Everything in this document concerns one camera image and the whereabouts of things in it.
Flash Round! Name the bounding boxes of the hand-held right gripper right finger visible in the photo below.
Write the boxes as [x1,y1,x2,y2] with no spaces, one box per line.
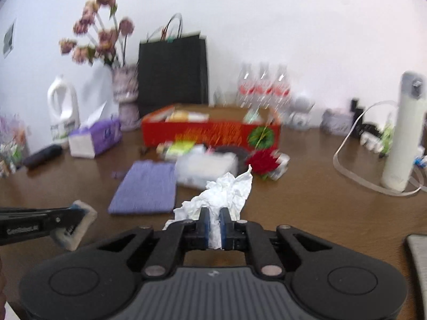
[220,207,331,278]

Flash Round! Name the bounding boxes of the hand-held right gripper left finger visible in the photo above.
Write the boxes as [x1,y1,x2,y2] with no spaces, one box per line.
[96,207,210,279]

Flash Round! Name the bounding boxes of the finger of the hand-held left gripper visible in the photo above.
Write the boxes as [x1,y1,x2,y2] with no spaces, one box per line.
[42,206,85,237]

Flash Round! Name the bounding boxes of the white foam block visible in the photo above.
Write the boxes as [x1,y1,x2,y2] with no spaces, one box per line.
[52,200,97,251]

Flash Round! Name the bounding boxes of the white tissue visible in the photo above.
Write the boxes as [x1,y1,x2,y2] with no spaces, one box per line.
[163,165,253,250]

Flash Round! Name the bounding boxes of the red cardboard box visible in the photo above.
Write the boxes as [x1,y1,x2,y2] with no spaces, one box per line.
[141,104,282,149]

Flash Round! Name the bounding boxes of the white tissue pack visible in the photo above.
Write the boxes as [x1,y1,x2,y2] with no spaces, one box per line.
[174,153,239,188]

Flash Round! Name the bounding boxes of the black oblong object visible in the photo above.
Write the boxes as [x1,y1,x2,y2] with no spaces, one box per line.
[22,144,64,170]

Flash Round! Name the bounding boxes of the purple knitted cloth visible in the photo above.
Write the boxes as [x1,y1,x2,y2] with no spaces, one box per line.
[108,159,177,216]

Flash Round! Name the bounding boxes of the red artificial flower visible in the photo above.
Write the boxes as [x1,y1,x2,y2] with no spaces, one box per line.
[248,149,291,181]

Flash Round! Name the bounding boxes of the colourful wrapped bundle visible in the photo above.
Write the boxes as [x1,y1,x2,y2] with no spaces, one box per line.
[0,114,28,178]

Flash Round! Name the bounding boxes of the green snack packet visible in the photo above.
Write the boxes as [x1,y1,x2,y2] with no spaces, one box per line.
[157,141,197,160]

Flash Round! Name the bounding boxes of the purple tissue box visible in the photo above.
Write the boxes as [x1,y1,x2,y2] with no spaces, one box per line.
[68,101,122,158]

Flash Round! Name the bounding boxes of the white detergent bottle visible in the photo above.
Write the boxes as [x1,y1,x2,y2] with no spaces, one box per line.
[47,75,81,141]

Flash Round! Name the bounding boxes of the yellow white packets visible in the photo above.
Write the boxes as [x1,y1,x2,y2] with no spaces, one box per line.
[165,109,210,123]

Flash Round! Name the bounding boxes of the clear green plastic packet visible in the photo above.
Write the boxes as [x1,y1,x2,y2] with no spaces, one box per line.
[243,108,265,124]

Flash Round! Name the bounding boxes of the patterned flower vase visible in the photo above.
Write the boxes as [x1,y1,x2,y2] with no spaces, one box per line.
[111,65,141,131]

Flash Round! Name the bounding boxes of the white ceramic mug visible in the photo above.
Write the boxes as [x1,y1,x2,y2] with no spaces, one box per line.
[288,96,316,129]

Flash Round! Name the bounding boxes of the patterned tin box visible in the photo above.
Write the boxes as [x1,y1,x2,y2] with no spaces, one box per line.
[319,108,355,136]

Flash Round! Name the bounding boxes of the black paper bag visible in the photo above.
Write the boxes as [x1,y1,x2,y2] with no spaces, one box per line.
[137,13,209,118]

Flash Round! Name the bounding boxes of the black small box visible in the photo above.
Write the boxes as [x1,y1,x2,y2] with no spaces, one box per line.
[350,98,365,124]

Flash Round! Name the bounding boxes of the dried pink flowers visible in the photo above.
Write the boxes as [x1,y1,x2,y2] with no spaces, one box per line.
[59,0,135,70]

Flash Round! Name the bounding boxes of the green white pack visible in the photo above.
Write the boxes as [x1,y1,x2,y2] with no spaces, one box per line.
[379,120,396,157]

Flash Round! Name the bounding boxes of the grey mat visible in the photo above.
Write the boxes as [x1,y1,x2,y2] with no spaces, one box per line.
[404,234,427,275]

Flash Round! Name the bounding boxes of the white thermos bottle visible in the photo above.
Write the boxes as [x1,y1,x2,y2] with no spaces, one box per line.
[381,71,427,193]

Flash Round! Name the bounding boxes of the clear plastic strap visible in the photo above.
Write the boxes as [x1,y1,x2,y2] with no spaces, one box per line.
[333,101,425,196]

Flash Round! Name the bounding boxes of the wall picture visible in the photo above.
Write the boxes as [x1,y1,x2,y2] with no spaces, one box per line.
[3,19,17,58]

